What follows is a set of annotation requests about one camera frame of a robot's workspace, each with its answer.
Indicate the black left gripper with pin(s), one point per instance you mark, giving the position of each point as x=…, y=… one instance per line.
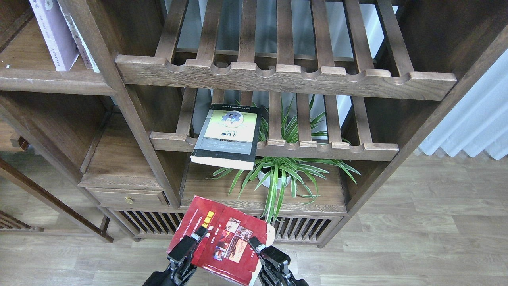
x=180, y=269

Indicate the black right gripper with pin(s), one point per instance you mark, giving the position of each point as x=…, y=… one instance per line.
x=275, y=266

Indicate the red paperback book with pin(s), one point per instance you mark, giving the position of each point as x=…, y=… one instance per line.
x=225, y=250

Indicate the black and green book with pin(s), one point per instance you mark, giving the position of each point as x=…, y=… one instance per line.
x=228, y=137

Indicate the white and lilac book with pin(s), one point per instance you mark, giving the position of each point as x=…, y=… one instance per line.
x=56, y=33

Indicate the green spider plant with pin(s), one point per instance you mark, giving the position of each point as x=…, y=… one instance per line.
x=283, y=172

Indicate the dark wooden bookshelf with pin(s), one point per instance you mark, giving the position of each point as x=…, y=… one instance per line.
x=368, y=80

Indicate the dark wooden side furniture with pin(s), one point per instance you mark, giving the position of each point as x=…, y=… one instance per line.
x=37, y=199

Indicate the white pleated curtain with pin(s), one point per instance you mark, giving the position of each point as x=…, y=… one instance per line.
x=479, y=122

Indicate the white book behind post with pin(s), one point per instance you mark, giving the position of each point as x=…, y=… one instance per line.
x=81, y=45

